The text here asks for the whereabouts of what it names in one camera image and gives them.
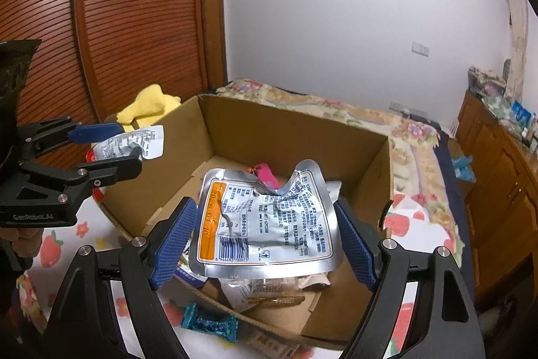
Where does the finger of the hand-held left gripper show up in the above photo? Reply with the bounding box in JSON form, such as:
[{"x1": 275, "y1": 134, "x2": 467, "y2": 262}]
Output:
[
  {"x1": 17, "y1": 156, "x2": 143, "y2": 196},
  {"x1": 19, "y1": 116, "x2": 125, "y2": 158}
]

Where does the stack of printed papers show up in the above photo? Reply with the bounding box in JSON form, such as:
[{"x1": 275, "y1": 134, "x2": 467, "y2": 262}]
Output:
[{"x1": 468, "y1": 65, "x2": 508, "y2": 97}]

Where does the teal textured object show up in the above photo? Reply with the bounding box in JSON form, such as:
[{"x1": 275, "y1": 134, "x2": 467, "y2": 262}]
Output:
[{"x1": 181, "y1": 302, "x2": 240, "y2": 343}]

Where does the white packet with brown print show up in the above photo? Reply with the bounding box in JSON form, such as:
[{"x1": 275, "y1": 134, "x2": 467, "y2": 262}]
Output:
[{"x1": 243, "y1": 331, "x2": 312, "y2": 359}]

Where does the large silver snack packet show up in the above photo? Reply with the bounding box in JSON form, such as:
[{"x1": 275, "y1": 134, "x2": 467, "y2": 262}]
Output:
[{"x1": 188, "y1": 159, "x2": 341, "y2": 280}]

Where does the blue-edged white snack packet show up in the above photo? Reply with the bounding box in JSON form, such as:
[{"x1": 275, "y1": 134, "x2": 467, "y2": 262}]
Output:
[{"x1": 176, "y1": 247, "x2": 207, "y2": 289}]

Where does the brown wooden cabinet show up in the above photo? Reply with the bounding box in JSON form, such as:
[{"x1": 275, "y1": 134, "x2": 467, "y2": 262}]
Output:
[{"x1": 455, "y1": 90, "x2": 538, "y2": 303}]

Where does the person's left hand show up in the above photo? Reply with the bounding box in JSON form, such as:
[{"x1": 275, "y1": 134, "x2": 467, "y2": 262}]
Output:
[{"x1": 12, "y1": 226, "x2": 43, "y2": 259}]

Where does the gold and brown snack packet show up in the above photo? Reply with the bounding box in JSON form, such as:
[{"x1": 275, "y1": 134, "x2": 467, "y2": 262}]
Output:
[{"x1": 247, "y1": 277, "x2": 308, "y2": 308}]

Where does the blue card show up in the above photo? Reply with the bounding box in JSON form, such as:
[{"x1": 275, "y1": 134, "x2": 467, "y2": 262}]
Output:
[{"x1": 510, "y1": 100, "x2": 535, "y2": 125}]

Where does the wall socket strip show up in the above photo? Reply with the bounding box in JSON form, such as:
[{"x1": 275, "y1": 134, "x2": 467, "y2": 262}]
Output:
[{"x1": 389, "y1": 101, "x2": 430, "y2": 121}]

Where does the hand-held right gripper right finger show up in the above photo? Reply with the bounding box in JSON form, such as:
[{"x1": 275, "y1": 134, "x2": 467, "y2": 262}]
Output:
[{"x1": 334, "y1": 198, "x2": 488, "y2": 359}]

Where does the yellow plush toy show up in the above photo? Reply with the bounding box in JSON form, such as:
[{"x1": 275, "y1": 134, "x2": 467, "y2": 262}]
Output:
[{"x1": 114, "y1": 85, "x2": 183, "y2": 129}]

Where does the blue cloth item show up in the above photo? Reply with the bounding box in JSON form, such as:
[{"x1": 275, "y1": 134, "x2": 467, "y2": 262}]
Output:
[{"x1": 451, "y1": 156, "x2": 474, "y2": 181}]

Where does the brown cardboard box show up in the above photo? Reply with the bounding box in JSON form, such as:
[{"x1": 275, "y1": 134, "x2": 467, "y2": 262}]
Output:
[{"x1": 99, "y1": 93, "x2": 394, "y2": 351}]

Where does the silver and red packet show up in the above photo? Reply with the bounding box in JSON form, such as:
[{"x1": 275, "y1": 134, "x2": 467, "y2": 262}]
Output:
[{"x1": 86, "y1": 125, "x2": 165, "y2": 202}]

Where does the pink snack packet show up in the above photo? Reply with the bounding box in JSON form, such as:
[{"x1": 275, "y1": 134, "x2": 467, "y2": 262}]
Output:
[{"x1": 251, "y1": 162, "x2": 280, "y2": 190}]

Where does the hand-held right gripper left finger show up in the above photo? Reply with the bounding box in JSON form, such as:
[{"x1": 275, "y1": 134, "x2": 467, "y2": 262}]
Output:
[{"x1": 40, "y1": 197, "x2": 198, "y2": 359}]

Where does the brown louvered wooden wardrobe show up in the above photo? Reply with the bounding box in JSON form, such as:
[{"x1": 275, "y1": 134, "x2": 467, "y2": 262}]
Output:
[{"x1": 0, "y1": 0, "x2": 230, "y2": 125}]

